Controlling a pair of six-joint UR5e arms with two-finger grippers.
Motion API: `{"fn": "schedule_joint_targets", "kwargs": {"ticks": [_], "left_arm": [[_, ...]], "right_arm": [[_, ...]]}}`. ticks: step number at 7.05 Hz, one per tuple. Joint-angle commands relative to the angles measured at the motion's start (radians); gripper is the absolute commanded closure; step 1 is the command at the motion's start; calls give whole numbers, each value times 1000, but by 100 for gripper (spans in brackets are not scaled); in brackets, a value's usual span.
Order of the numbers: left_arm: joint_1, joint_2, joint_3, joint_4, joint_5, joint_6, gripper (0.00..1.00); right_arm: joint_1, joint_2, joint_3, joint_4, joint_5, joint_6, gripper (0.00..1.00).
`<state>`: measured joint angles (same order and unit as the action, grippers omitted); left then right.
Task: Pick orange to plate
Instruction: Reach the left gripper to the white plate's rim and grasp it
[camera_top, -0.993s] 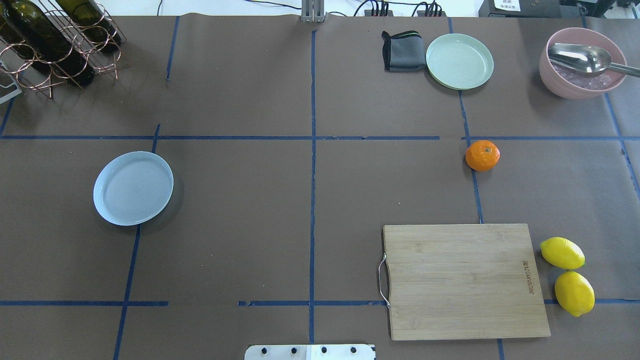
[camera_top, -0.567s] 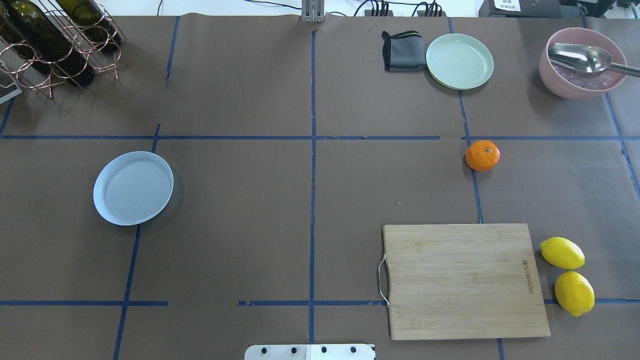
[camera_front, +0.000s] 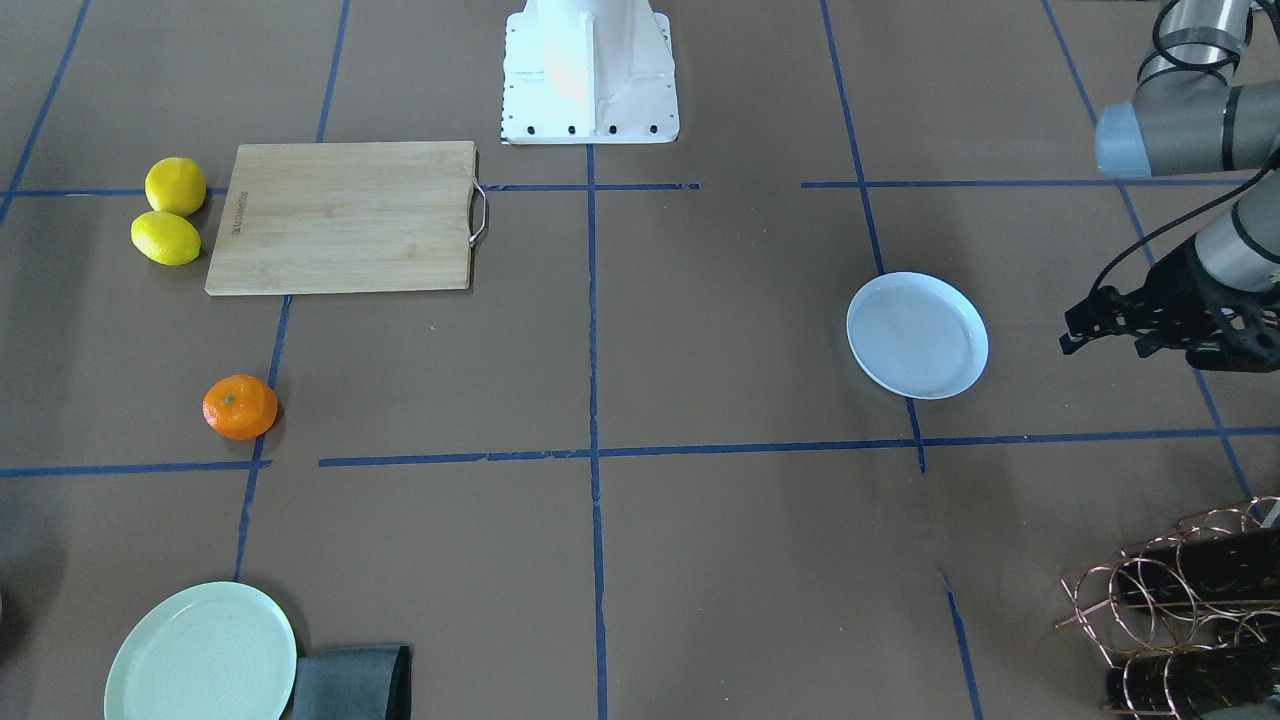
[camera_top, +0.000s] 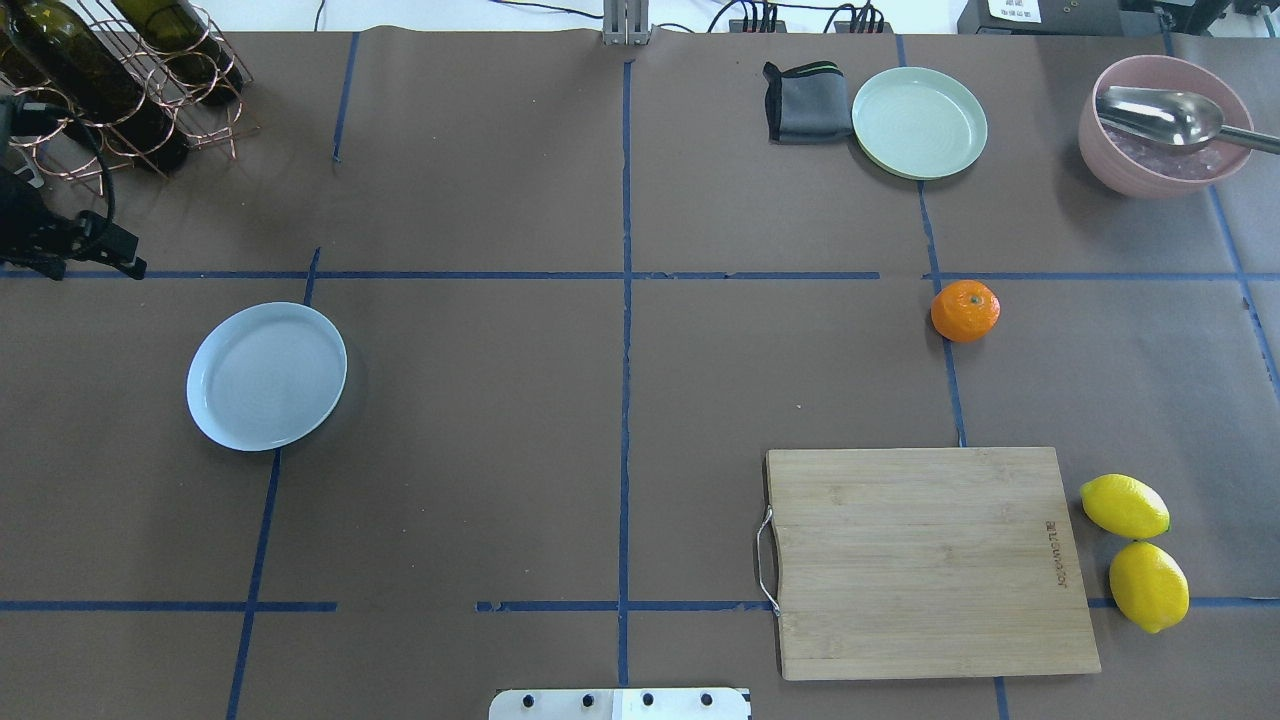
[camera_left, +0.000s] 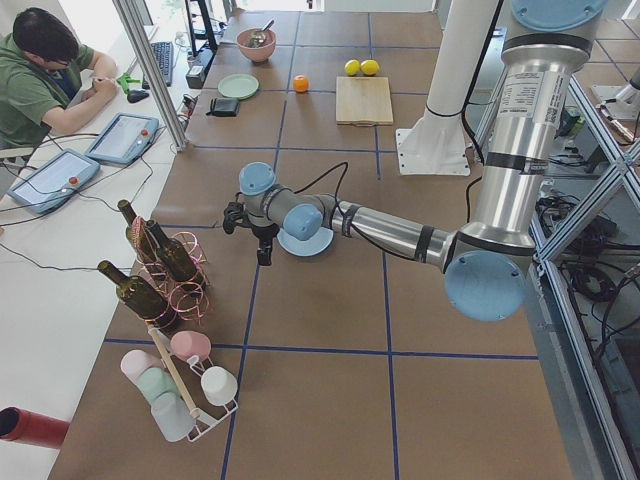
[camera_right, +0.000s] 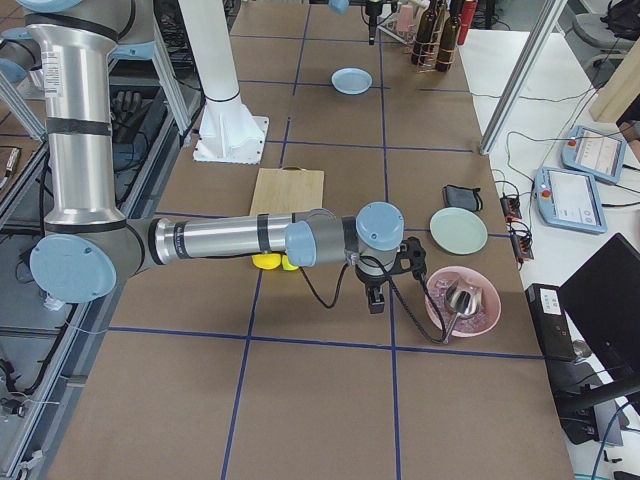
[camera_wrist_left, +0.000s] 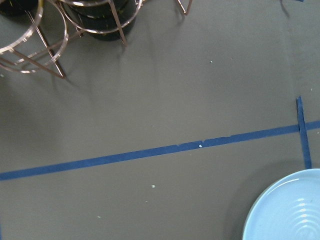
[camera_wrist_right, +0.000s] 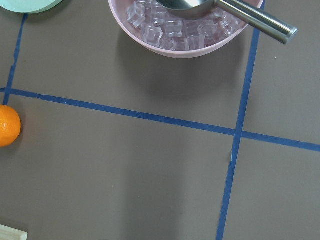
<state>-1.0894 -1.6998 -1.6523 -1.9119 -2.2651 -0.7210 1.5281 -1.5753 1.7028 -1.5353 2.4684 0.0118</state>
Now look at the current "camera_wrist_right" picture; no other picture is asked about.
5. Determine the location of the metal scoop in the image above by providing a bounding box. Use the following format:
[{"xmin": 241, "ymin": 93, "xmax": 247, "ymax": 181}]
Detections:
[{"xmin": 156, "ymin": 0, "xmax": 299, "ymax": 46}]

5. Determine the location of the bamboo cutting board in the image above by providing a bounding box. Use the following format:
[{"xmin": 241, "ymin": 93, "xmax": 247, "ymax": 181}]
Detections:
[{"xmin": 0, "ymin": 224, "xmax": 28, "ymax": 240}]

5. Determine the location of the pink bowl with ice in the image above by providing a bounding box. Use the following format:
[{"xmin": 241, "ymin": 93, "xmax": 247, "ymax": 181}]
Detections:
[{"xmin": 107, "ymin": 0, "xmax": 265, "ymax": 60}]

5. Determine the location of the light green plate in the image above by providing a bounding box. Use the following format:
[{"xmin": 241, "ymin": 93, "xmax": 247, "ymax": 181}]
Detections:
[{"xmin": 0, "ymin": 0, "xmax": 63, "ymax": 14}]

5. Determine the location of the orange mandarin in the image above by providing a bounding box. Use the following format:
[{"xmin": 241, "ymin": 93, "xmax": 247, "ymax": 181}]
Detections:
[{"xmin": 0, "ymin": 104, "xmax": 21, "ymax": 148}]

